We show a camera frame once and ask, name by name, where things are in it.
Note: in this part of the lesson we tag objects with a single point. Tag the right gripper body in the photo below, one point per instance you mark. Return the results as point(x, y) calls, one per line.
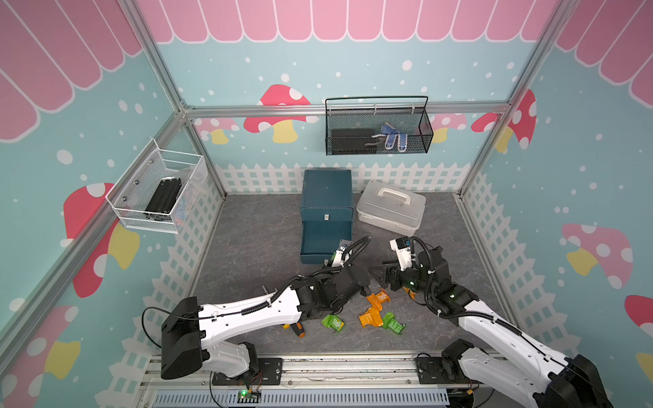
point(399, 280)

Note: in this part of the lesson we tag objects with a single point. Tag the green cookie packet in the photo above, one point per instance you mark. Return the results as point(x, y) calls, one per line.
point(333, 322)
point(392, 324)

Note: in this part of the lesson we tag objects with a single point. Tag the teal three-drawer cabinet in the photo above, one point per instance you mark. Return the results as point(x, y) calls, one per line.
point(326, 212)

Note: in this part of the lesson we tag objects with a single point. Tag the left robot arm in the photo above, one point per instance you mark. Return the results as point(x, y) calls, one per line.
point(198, 336)

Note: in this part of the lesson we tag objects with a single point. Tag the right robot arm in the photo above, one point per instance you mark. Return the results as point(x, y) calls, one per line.
point(528, 372)

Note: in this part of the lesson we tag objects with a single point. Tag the orange cookie packet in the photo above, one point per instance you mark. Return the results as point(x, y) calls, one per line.
point(377, 300)
point(410, 293)
point(371, 317)

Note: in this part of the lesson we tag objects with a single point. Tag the orange cookie packet right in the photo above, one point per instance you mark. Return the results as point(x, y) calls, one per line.
point(410, 293)

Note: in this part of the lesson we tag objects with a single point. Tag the orange cookie packet lower centre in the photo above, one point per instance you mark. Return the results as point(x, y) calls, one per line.
point(371, 317)

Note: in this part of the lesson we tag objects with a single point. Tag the white plastic lidded box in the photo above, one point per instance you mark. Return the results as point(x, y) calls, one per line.
point(391, 208)

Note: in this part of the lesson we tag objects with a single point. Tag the blue white item in basket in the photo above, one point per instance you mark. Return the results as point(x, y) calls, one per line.
point(393, 138)

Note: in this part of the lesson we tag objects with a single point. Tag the small green circuit board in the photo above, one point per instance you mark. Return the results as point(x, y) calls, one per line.
point(247, 396)

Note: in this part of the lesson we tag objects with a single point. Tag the black box in white basket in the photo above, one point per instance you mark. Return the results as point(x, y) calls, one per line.
point(163, 199)

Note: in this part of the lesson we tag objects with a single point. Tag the orange handled screwdriver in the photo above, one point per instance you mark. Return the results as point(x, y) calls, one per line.
point(298, 329)

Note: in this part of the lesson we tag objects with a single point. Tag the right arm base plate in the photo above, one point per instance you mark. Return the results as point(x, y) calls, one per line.
point(441, 370)

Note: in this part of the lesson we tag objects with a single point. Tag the white slotted cable duct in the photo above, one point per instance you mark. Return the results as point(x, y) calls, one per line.
point(306, 398)

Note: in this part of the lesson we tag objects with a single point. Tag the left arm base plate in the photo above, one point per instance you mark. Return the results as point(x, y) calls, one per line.
point(264, 371)

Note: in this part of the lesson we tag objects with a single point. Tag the black wire wall basket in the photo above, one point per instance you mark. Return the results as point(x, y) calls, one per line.
point(408, 113)

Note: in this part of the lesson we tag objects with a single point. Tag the white wire wall basket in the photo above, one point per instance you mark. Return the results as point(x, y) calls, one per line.
point(129, 197)

